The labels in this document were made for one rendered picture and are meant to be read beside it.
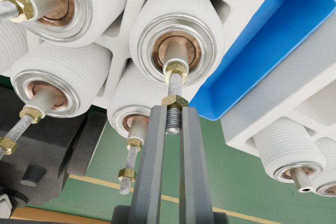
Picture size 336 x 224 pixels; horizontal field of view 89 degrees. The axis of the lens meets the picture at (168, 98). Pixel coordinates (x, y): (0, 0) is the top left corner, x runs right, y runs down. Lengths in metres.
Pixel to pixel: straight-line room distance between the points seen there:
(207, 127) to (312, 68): 0.39
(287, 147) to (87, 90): 0.33
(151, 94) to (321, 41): 0.28
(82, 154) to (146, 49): 0.41
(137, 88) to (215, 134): 0.50
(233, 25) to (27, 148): 0.51
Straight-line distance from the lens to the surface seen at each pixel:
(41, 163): 0.55
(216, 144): 0.74
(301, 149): 0.37
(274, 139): 0.38
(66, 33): 0.19
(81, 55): 0.25
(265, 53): 0.40
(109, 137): 0.75
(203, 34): 0.16
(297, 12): 0.41
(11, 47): 0.31
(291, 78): 0.36
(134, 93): 0.22
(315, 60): 0.36
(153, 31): 0.16
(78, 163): 0.55
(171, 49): 0.16
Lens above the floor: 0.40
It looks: 49 degrees down
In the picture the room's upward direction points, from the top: 175 degrees counter-clockwise
